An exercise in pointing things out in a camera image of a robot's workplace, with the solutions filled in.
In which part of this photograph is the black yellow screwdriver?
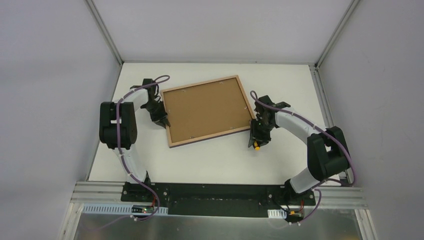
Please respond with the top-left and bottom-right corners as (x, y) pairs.
(253, 141), (260, 151)

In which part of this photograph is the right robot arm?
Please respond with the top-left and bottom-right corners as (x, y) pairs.
(248, 90), (352, 205)

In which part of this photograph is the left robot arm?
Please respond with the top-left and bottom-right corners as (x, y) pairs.
(99, 74), (171, 203)

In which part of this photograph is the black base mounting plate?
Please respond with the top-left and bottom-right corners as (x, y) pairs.
(120, 182), (316, 218)

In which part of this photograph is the right white cable duct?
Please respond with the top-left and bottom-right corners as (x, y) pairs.
(267, 209), (287, 219)

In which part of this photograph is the white cable duct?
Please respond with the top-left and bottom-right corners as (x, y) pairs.
(267, 209), (287, 219)
(81, 203), (157, 216)

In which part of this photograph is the left white cable duct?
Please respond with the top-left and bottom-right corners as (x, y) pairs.
(81, 203), (157, 216)

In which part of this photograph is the aluminium rail frame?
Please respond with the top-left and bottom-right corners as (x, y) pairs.
(70, 181), (369, 210)

